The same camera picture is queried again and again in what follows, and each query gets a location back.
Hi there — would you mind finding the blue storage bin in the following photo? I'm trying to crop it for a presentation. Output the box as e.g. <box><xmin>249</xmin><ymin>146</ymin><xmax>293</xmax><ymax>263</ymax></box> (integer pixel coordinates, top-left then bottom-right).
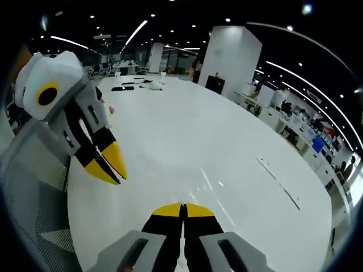
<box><xmin>311</xmin><ymin>135</ymin><xmax>324</xmax><ymax>153</ymax></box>

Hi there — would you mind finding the grey mesh chair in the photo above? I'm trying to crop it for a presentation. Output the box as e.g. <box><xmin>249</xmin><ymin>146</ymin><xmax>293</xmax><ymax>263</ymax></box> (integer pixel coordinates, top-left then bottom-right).
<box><xmin>0</xmin><ymin>113</ymin><xmax>83</xmax><ymax>272</ymax></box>

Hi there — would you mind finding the wide white pillar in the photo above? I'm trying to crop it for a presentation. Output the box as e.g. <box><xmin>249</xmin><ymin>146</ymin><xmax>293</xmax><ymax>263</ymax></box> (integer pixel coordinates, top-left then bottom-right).
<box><xmin>197</xmin><ymin>25</ymin><xmax>263</xmax><ymax>97</ymax></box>

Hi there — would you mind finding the long white cabinet row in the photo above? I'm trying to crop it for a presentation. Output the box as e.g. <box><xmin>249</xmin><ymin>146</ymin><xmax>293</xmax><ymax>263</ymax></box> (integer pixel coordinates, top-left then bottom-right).
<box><xmin>234</xmin><ymin>90</ymin><xmax>354</xmax><ymax>206</ymax></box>

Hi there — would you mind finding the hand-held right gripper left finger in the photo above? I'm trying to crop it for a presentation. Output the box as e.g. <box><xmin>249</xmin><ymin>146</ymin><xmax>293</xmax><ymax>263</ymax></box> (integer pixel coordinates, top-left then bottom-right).
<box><xmin>87</xmin><ymin>202</ymin><xmax>183</xmax><ymax>272</ymax></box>

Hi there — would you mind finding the slim white pillar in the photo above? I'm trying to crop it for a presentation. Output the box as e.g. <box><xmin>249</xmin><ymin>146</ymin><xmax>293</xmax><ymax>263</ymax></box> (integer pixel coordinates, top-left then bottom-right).
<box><xmin>148</xmin><ymin>42</ymin><xmax>165</xmax><ymax>74</ymax></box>

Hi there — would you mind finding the crumpled white object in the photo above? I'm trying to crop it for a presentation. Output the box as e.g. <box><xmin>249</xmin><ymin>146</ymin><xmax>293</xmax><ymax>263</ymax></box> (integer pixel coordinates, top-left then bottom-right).
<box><xmin>147</xmin><ymin>80</ymin><xmax>164</xmax><ymax>92</ymax></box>

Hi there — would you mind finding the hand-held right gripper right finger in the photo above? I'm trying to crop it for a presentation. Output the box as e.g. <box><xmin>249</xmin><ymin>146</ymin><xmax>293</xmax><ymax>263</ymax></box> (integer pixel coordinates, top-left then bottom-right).
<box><xmin>182</xmin><ymin>202</ymin><xmax>276</xmax><ymax>272</ymax></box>

